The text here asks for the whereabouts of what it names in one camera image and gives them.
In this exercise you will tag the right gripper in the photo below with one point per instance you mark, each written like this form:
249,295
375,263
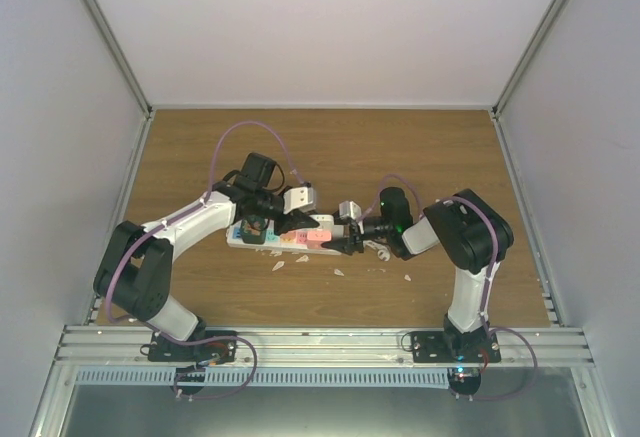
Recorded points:
347,245

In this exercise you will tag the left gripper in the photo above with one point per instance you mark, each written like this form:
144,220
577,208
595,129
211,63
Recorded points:
292,222

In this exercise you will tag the white power strip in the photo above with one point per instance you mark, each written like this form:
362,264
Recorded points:
274,245

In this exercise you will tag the pink cube adapter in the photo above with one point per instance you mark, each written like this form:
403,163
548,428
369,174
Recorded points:
316,238

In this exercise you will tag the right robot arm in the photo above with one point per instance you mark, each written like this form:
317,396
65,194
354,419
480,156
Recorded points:
473,235

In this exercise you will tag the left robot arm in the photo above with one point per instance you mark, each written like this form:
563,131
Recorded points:
135,271

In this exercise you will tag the green patterned plug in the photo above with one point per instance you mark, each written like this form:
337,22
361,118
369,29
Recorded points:
253,230

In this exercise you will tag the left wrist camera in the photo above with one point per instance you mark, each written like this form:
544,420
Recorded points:
302,198

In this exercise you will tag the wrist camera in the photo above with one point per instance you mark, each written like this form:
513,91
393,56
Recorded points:
349,211
302,198

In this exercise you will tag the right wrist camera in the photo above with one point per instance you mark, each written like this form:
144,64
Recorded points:
349,211

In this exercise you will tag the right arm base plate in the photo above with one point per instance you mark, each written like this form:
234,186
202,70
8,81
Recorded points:
449,346

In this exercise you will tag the grey slotted cable duct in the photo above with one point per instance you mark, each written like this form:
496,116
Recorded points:
267,377

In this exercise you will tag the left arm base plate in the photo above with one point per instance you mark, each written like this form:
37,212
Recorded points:
223,350

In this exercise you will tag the aluminium front rail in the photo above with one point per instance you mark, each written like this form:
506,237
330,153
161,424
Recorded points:
309,347

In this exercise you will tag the left aluminium frame post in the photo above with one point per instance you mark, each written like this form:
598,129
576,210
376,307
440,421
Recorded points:
116,52

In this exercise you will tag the aluminium frame post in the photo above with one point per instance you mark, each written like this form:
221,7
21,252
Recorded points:
539,36
116,52

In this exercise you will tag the right aluminium frame post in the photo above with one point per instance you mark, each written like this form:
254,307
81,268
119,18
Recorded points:
539,36

